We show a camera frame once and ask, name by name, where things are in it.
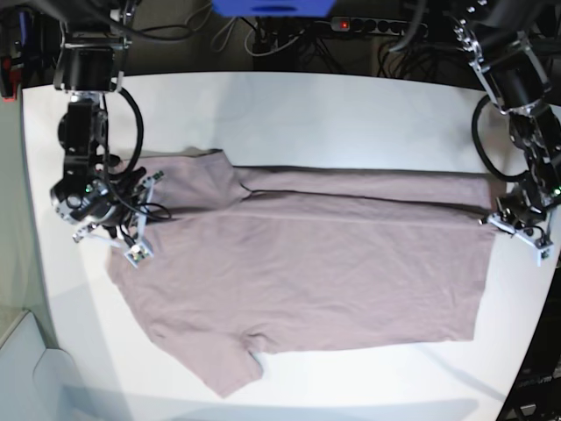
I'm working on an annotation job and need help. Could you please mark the white power strip red switch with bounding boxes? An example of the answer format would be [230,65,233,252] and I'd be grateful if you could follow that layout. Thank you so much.
[330,17,409,37]

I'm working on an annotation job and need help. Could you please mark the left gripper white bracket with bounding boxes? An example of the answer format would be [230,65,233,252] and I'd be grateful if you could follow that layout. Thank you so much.
[479,196,555,266]

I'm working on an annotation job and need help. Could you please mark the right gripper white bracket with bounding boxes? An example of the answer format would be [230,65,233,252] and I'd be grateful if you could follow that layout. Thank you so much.
[73,171,165,268]

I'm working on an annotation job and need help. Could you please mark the blue box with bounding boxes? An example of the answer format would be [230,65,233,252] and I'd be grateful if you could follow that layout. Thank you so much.
[212,0,336,18]

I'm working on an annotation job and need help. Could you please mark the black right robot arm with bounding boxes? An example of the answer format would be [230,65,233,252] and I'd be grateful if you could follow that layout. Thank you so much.
[35,1,172,267]

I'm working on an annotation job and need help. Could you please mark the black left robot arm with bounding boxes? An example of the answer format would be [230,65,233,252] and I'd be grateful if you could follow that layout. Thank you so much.
[449,1,560,263]

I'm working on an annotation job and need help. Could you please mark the red black clamp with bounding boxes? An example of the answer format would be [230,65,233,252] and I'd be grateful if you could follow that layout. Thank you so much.
[0,56,21,102]

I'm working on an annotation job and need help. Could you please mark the mauve pink t-shirt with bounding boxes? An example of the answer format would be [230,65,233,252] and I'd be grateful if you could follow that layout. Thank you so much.
[108,152,501,396]

